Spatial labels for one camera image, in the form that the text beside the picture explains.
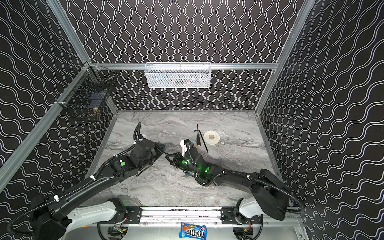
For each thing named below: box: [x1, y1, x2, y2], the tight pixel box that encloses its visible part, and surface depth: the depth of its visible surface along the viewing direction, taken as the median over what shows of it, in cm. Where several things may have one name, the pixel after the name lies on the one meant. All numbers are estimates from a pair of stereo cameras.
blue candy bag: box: [179, 222, 208, 240], surface depth 70 cm
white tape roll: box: [203, 130, 221, 145], surface depth 107 cm
